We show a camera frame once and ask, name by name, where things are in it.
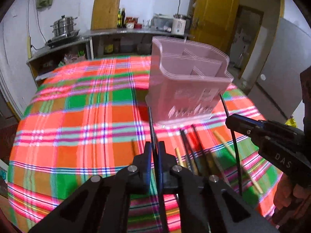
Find bamboo chopstick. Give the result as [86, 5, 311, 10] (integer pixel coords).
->
[213, 130, 264, 194]
[175, 147, 186, 167]

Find steel kitchen table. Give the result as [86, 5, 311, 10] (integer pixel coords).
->
[82, 28, 193, 59]

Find right hand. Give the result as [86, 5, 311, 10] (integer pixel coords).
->
[273, 174, 310, 217]

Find yellow plastic bag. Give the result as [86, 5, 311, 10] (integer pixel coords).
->
[285, 116, 297, 128]

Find silver refrigerator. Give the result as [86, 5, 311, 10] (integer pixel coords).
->
[248, 18, 310, 123]

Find plaid tablecloth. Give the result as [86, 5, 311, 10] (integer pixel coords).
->
[8, 56, 281, 232]

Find pink plastic utensil basket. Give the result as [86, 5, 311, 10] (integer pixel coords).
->
[145, 36, 233, 125]

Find steel side shelf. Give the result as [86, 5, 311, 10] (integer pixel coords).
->
[26, 37, 91, 87]

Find red lid jar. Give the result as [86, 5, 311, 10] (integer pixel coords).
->
[125, 17, 138, 29]

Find clear storage box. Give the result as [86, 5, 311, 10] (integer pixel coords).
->
[151, 14, 173, 30]

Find white electric kettle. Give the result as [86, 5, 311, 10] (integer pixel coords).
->
[171, 14, 191, 35]

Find induction cooktop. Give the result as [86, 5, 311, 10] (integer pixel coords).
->
[45, 30, 79, 48]

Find dark oil bottle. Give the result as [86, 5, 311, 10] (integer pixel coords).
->
[121, 8, 126, 28]

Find wooden cutting board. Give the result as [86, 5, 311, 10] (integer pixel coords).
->
[91, 0, 120, 30]

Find yellow wooden door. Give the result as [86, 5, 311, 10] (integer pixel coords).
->
[190, 0, 240, 53]

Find steel steamer pot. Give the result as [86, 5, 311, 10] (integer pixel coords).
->
[51, 15, 77, 37]

